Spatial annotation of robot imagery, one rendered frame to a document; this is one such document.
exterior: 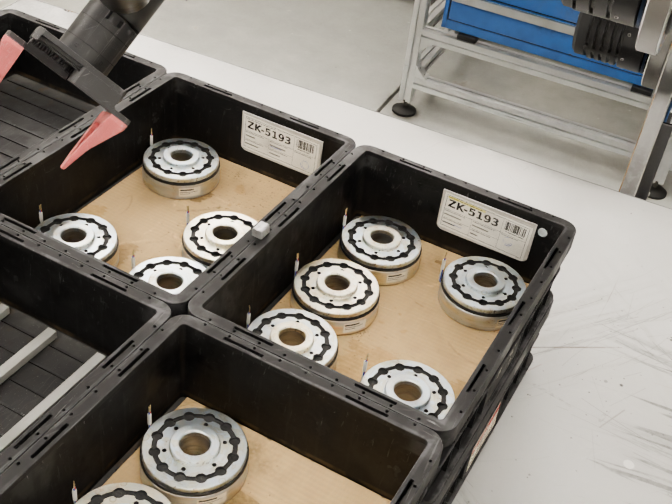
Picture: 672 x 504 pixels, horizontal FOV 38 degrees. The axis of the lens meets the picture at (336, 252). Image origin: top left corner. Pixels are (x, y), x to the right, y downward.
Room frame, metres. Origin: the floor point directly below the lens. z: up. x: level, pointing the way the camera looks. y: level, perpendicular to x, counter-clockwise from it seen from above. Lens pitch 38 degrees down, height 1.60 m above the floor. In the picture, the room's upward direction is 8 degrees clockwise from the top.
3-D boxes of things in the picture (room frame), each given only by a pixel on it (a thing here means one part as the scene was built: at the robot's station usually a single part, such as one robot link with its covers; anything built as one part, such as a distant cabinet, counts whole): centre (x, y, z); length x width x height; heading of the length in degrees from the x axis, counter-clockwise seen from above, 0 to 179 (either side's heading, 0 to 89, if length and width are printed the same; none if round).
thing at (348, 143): (0.97, 0.20, 0.92); 0.40 x 0.30 x 0.02; 156
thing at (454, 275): (0.92, -0.18, 0.86); 0.10 x 0.10 x 0.01
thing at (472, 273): (0.92, -0.18, 0.86); 0.05 x 0.05 x 0.01
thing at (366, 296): (0.88, -0.01, 0.86); 0.10 x 0.10 x 0.01
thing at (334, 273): (0.88, -0.01, 0.86); 0.05 x 0.05 x 0.01
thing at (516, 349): (0.85, -0.07, 0.87); 0.40 x 0.30 x 0.11; 156
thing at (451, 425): (0.85, -0.07, 0.92); 0.40 x 0.30 x 0.02; 156
